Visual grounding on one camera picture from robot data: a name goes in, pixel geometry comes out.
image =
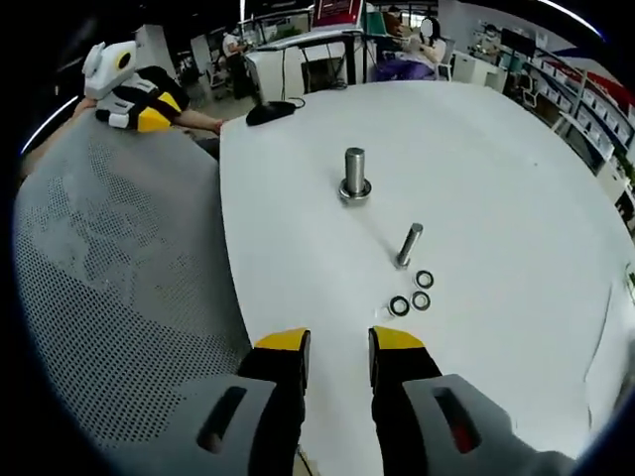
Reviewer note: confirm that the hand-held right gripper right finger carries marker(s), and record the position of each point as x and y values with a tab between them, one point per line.
397	392

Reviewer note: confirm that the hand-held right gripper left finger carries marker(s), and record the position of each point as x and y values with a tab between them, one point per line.
278	396

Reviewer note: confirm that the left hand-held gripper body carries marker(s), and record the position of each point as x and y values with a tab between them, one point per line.
106	69

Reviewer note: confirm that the small black-rimmed washer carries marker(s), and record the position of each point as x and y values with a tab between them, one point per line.
414	300
418	279
391	306

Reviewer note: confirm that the small threaded steel stud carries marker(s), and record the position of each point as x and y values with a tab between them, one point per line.
409	243

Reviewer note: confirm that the large threaded steel stud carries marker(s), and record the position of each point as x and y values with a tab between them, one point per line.
355	166

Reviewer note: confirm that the black computer mouse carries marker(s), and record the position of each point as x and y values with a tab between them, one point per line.
268	113

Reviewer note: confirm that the white desk cabinet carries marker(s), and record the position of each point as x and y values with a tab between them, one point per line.
270	74

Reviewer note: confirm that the grey mesh chair back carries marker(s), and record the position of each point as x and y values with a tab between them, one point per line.
124	258

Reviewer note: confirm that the white standing desk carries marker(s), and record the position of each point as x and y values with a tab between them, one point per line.
297	40

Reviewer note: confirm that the red-screen monitor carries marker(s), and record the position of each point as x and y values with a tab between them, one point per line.
337	10

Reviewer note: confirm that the white office chair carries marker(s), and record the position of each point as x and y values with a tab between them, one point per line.
528	94

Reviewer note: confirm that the shelf of white storage bins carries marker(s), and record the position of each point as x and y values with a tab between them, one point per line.
585	94

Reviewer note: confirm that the black monitor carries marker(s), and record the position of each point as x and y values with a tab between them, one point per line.
518	42

